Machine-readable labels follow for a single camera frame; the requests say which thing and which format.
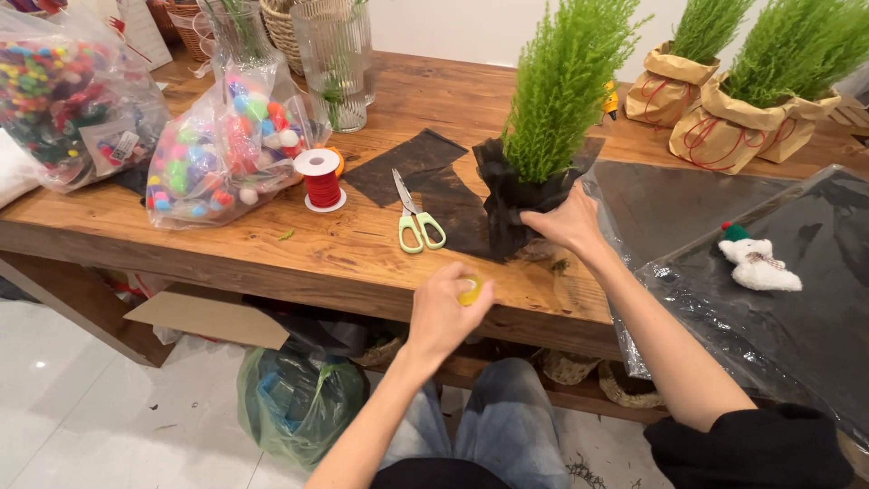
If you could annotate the person's left hand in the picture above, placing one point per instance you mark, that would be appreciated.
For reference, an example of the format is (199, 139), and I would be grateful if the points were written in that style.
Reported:
(440, 314)

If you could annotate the person's right hand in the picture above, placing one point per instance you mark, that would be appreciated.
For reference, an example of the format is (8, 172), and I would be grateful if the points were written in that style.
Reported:
(569, 220)

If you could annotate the yellow tape roll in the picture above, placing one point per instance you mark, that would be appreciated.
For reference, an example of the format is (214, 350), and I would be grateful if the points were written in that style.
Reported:
(470, 291)

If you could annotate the green plant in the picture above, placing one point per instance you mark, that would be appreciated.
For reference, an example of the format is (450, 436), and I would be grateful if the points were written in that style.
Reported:
(543, 129)

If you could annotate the yellow glue gun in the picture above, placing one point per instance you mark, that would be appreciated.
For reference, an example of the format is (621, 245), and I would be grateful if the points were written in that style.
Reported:
(609, 102)

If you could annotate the person's blue jeans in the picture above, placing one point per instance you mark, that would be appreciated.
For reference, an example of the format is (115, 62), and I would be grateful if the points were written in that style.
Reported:
(502, 428)

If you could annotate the black nonwoven fabric sheet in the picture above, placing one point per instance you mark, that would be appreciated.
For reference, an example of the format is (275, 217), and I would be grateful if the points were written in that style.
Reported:
(428, 183)

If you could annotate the woven basket under table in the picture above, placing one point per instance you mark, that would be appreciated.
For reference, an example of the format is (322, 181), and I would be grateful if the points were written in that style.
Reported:
(611, 380)

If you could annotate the green plastic bag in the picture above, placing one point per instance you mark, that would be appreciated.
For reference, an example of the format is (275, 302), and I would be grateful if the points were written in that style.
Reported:
(299, 401)

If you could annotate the clear cellophane sheet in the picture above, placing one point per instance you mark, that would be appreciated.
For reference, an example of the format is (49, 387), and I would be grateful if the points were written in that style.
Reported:
(733, 271)

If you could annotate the small plant in kraft paper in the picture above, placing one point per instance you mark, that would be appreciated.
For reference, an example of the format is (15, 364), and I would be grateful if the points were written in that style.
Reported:
(679, 68)

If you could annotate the orange tape roll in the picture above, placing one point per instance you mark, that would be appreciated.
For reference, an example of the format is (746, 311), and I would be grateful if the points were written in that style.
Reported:
(335, 157)

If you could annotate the white plush bear ornament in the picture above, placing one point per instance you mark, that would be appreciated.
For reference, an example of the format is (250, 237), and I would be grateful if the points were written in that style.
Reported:
(755, 261)

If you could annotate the brown cardboard flap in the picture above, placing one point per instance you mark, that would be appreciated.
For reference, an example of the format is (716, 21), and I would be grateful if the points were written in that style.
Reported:
(210, 316)

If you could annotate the large plant in kraft paper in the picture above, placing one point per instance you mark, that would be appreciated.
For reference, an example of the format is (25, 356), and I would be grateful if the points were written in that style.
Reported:
(767, 95)

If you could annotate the small bag of colourful pompoms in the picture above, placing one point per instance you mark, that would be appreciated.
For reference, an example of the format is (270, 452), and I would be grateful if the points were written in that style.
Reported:
(224, 153)

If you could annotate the ribbed glass vase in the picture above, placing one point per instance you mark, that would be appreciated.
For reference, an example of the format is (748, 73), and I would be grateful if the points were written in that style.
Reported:
(334, 64)

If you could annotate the person's black sleeve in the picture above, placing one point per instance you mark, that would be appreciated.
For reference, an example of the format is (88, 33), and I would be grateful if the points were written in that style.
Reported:
(747, 452)

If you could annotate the woven wicker basket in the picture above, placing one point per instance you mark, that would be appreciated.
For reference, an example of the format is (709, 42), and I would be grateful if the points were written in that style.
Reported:
(284, 27)

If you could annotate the clear glass vase with stems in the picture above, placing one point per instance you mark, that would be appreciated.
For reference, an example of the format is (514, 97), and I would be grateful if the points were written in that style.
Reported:
(239, 34)

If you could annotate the brown wicker basket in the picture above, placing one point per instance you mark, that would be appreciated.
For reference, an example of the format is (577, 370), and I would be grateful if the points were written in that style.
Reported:
(182, 24)

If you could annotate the large bag of colourful pompoms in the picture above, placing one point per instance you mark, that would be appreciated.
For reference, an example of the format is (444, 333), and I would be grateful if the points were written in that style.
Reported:
(71, 102)

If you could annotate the white cloth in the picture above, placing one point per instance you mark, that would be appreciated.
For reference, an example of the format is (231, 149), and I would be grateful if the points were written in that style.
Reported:
(15, 170)

